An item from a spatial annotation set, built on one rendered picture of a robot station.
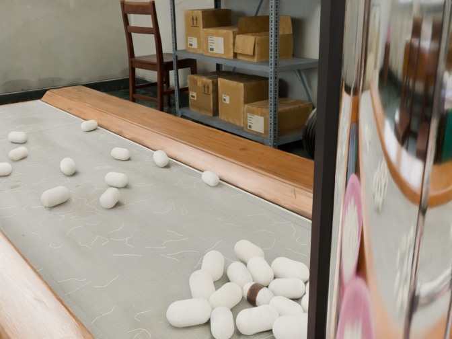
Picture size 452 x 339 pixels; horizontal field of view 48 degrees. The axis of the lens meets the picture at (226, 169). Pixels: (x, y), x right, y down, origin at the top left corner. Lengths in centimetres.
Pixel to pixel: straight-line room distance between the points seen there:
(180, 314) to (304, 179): 30
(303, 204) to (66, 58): 460
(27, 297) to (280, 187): 34
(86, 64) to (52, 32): 43
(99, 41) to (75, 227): 465
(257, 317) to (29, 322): 18
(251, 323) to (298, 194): 26
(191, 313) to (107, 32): 491
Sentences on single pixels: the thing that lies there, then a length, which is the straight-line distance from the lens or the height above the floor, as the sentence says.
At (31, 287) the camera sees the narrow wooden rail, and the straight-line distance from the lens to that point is 48.
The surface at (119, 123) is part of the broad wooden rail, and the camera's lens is 101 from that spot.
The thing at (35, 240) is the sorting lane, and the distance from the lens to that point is 61.
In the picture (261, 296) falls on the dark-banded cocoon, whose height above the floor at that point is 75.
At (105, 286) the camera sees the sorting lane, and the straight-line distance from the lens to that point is 51.
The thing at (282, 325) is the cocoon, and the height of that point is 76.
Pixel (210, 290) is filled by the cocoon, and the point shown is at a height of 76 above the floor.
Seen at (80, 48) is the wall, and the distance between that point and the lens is 516.
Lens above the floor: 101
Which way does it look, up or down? 20 degrees down
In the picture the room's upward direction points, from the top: 1 degrees counter-clockwise
